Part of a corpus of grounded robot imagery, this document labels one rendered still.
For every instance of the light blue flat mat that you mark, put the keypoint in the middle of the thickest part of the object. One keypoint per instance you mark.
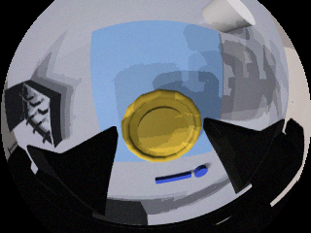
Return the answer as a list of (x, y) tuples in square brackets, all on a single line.
[(130, 59)]

